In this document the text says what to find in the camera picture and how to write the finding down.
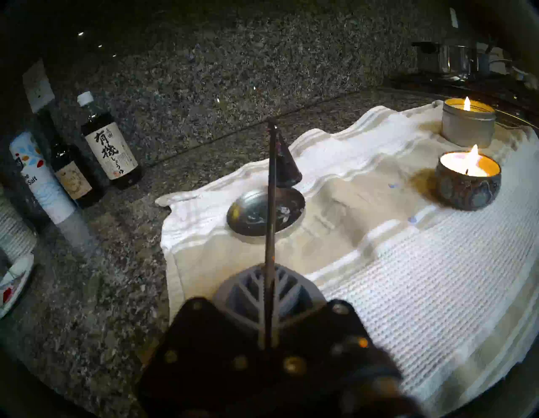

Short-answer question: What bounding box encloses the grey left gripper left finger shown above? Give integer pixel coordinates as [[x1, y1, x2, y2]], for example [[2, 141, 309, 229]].
[[213, 264, 267, 338]]

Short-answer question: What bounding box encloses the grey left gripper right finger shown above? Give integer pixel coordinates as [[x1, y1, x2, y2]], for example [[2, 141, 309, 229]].
[[273, 264, 327, 333]]

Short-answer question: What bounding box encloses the black long-handled candle snuffer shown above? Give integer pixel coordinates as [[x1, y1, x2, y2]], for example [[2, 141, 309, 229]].
[[263, 117, 304, 350]]

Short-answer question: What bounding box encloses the blue patterned bowl candle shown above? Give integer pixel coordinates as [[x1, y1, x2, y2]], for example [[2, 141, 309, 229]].
[[435, 145, 502, 211]]

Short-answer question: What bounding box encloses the silver tin candle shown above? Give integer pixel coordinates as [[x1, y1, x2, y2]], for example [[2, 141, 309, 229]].
[[441, 97, 497, 149]]

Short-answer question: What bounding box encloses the small round metal dish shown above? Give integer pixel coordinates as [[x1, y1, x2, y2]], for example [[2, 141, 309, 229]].
[[227, 188, 306, 236]]

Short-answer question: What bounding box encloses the white beige striped towel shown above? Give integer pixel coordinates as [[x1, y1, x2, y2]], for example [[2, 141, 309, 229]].
[[155, 100, 539, 415]]

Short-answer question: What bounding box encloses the soy sauce bottle white label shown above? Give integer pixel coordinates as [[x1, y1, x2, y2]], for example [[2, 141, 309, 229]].
[[77, 91, 142, 190]]

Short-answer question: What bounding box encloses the dark bottle tan label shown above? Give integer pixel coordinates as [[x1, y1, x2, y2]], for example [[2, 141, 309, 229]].
[[36, 107, 106, 208]]

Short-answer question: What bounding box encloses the small white plate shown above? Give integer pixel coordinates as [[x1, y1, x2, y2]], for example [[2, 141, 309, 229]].
[[0, 253, 35, 319]]

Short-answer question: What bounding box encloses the white salt canister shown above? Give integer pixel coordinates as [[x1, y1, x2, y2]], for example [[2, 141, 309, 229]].
[[9, 131, 80, 226]]

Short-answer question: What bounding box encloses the stainless steel pot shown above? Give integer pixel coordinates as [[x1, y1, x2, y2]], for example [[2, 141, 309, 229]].
[[412, 40, 478, 80]]

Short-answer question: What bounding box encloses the gas stove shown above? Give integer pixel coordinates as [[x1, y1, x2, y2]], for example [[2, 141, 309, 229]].
[[381, 70, 539, 129]]

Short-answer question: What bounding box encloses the white outlet near bottles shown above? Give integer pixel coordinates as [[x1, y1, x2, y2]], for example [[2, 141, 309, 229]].
[[22, 59, 56, 113]]

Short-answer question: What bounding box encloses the small dark saucepan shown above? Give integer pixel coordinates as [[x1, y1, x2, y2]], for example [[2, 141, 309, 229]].
[[478, 44, 527, 80]]

